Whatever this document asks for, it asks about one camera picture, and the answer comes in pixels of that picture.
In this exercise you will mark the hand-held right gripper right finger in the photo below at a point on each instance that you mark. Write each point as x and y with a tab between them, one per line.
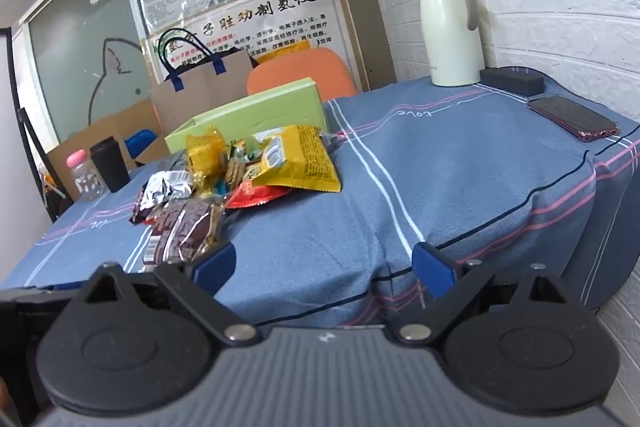
432	267

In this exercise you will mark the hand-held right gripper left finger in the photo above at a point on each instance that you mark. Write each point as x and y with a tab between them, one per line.
215	264

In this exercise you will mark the brown-red snack packet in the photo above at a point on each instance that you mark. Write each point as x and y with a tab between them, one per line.
185	227

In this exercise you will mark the green cardboard box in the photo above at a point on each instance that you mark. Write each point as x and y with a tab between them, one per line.
280	107

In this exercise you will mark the pile of small wrapped snacks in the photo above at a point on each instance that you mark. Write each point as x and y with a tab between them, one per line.
232	172

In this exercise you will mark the red snack packet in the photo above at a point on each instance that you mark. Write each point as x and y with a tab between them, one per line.
250	196

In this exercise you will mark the blue striped tablecloth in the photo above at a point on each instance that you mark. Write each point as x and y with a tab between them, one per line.
400	187

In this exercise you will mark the silver black snack packet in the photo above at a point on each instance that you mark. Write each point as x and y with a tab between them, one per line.
160	192

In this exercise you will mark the yellow clear candy packet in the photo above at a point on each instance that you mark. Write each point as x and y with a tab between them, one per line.
202	152

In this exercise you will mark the large yellow snack bag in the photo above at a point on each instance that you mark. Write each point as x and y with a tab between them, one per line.
305	162

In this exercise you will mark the black cup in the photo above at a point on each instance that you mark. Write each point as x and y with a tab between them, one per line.
110	167

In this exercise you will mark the blue chair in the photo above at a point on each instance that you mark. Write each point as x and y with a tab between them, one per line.
140	142

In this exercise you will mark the clear bottle pink lid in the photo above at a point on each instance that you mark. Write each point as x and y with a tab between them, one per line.
85	177

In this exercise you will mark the dark snack packet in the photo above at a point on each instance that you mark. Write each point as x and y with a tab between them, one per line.
331	140

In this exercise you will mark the brown cardboard box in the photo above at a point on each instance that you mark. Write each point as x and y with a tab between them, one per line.
125	119

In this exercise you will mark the black rectangular box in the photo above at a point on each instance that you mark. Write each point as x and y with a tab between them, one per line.
510	79

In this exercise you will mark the phone in red case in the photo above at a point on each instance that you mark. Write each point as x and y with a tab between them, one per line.
575	117

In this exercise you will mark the orange chair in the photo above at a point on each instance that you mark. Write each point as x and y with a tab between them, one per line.
300	67

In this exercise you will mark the white thermos jug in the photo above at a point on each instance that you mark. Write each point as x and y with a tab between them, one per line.
447	37

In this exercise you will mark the white wall poster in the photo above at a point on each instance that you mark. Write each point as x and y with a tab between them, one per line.
300	17

